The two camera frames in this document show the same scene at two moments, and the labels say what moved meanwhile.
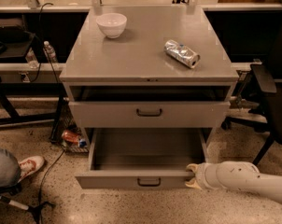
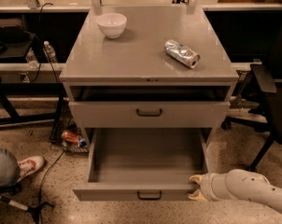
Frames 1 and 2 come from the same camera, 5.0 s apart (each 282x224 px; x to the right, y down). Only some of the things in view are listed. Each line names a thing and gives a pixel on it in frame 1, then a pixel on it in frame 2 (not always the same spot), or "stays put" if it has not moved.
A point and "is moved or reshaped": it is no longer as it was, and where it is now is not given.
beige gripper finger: (192, 166) → (198, 177)
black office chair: (273, 114) stays put
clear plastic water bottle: (49, 52) stays put
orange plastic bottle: (72, 137) stays put
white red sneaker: (29, 165) stays put
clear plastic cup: (32, 59) stays put
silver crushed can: (182, 53) stays put
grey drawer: (142, 159) is moved or reshaped
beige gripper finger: (193, 183) → (198, 195)
